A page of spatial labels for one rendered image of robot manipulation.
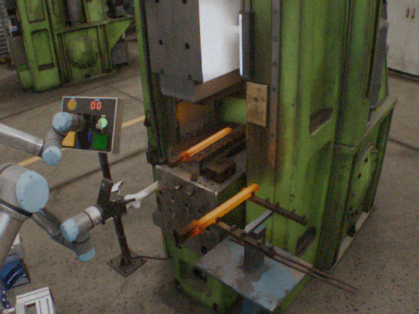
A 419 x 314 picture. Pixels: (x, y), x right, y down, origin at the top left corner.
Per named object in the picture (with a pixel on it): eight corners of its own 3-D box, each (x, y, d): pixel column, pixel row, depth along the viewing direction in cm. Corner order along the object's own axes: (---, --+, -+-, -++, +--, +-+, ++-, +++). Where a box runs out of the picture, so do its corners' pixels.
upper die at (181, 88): (194, 102, 154) (193, 81, 149) (161, 93, 165) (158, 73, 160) (252, 76, 181) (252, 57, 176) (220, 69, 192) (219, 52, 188)
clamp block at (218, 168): (221, 185, 165) (220, 172, 161) (206, 179, 169) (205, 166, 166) (237, 173, 173) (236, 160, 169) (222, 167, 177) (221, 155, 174)
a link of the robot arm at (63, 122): (47, 122, 150) (58, 107, 149) (62, 125, 161) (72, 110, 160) (57, 134, 149) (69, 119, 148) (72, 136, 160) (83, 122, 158)
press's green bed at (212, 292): (221, 320, 206) (219, 265, 182) (174, 290, 227) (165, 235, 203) (272, 265, 242) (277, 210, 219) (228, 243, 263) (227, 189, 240)
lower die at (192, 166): (199, 176, 171) (198, 159, 167) (168, 162, 183) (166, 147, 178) (251, 140, 199) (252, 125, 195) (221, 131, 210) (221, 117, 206)
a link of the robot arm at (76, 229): (62, 238, 134) (56, 220, 129) (85, 224, 141) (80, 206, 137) (73, 247, 129) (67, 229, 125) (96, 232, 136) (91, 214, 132)
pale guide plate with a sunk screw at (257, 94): (264, 126, 151) (265, 87, 143) (246, 121, 156) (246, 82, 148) (267, 125, 153) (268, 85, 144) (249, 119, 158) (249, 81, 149)
